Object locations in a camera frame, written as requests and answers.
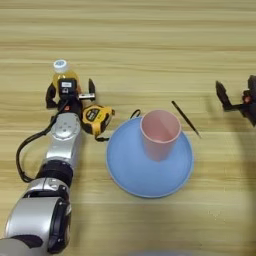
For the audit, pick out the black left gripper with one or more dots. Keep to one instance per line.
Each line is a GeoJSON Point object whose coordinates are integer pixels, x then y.
{"type": "Point", "coordinates": [71, 105]}

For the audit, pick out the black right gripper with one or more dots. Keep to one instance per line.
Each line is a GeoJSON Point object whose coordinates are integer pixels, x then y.
{"type": "Point", "coordinates": [249, 106]}

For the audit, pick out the orange juice bottle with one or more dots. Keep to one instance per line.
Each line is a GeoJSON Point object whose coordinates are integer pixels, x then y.
{"type": "Point", "coordinates": [63, 71]}

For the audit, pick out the black tweezers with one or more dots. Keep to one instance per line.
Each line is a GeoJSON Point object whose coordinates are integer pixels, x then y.
{"type": "Point", "coordinates": [186, 118]}

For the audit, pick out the pink plastic cup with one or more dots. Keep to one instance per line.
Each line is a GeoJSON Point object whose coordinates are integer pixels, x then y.
{"type": "Point", "coordinates": [160, 146]}

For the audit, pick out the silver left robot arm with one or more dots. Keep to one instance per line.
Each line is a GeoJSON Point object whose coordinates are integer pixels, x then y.
{"type": "Point", "coordinates": [63, 140]}

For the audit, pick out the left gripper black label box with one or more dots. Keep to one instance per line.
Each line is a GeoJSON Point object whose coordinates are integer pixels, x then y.
{"type": "Point", "coordinates": [67, 87]}

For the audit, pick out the yellow black tape measure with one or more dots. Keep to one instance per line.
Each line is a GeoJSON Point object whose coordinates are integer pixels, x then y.
{"type": "Point", "coordinates": [96, 118]}

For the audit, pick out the blue round plate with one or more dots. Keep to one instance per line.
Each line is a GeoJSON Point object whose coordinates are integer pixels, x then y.
{"type": "Point", "coordinates": [133, 170]}

